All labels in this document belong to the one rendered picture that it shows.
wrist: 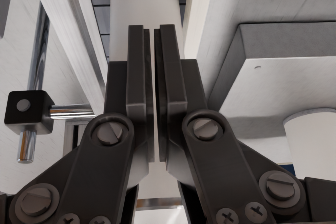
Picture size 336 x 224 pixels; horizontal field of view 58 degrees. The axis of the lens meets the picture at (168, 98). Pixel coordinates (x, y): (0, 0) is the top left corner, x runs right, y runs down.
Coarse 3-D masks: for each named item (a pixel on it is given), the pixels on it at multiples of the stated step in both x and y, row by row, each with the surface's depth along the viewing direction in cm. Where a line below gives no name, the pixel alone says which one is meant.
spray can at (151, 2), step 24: (120, 0) 20; (144, 0) 20; (168, 0) 20; (120, 24) 19; (144, 24) 19; (120, 48) 19; (144, 192) 15; (168, 192) 15; (144, 216) 15; (168, 216) 15
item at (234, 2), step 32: (32, 0) 30; (224, 0) 32; (256, 0) 32; (288, 0) 33; (320, 0) 33; (32, 32) 35; (224, 32) 37; (0, 64) 41; (64, 64) 42; (0, 96) 49; (64, 96) 51; (0, 128) 62; (64, 128) 65; (0, 160) 85
